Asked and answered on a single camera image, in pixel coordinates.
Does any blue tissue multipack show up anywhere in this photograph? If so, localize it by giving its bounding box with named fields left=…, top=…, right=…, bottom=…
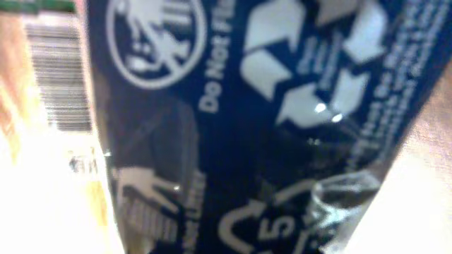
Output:
left=85, top=0, right=451, bottom=253

